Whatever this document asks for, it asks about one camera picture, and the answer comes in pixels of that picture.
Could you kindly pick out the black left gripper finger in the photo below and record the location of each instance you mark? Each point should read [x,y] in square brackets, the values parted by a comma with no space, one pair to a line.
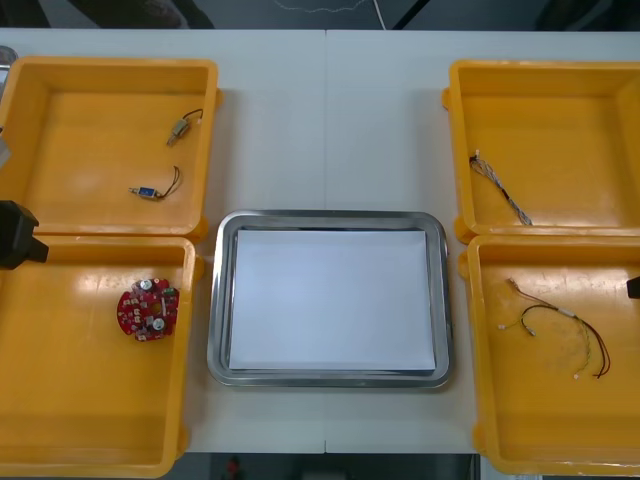
[22,252]
[15,220]

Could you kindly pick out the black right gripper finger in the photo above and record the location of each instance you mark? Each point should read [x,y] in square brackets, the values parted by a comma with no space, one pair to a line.
[634,287]

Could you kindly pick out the metal solenoid with blue label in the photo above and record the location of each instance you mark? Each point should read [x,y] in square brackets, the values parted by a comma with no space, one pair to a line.
[179,129]
[146,191]

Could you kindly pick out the round red circuit board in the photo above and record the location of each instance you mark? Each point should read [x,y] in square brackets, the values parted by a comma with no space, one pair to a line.
[148,311]

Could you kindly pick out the silver-grey left robot arm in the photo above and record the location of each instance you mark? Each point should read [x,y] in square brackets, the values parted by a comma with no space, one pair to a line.
[4,150]

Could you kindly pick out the yellow-orange plastic bin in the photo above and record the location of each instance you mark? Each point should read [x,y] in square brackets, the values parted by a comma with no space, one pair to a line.
[550,125]
[75,400]
[75,150]
[550,425]

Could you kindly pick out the steel tray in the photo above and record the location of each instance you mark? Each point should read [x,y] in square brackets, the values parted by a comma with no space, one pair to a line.
[219,300]

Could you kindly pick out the white paper sheet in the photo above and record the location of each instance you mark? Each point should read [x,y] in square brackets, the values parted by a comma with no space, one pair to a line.
[330,300]

